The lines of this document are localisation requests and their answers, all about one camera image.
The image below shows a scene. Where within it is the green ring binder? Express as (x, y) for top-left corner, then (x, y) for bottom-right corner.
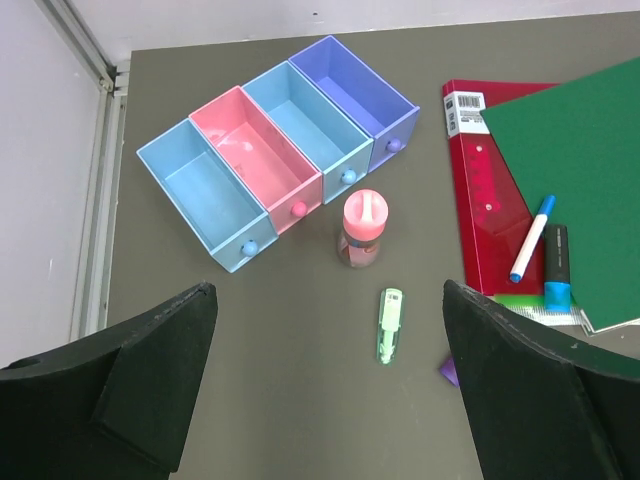
(482, 59), (639, 333)

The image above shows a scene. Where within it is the pink drawer box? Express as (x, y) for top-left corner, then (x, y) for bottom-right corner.
(189, 86), (323, 234)

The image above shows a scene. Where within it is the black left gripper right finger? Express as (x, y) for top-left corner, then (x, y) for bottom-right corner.
(443, 280), (639, 479)

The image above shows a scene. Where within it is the pink capped small bottle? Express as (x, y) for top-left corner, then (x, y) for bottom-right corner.
(338, 189), (389, 268)

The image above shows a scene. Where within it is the aluminium frame post left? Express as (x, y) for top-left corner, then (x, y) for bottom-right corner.
(34, 0), (132, 343)

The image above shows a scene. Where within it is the red clip folder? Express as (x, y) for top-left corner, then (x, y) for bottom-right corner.
(442, 79), (552, 296)

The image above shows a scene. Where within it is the purple drawer box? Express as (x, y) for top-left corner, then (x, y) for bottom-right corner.
(289, 36), (420, 171)

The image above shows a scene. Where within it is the black purple highlighter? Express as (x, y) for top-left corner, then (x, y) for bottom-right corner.
(439, 356), (459, 388)

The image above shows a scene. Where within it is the black blue highlighter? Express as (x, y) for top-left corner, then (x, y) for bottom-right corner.
(544, 224), (571, 313)

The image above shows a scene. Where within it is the green spiral notebook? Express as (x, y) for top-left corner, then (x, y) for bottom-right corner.
(492, 294), (594, 336)

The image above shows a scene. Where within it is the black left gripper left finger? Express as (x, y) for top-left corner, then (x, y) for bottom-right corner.
(1, 282), (218, 479)

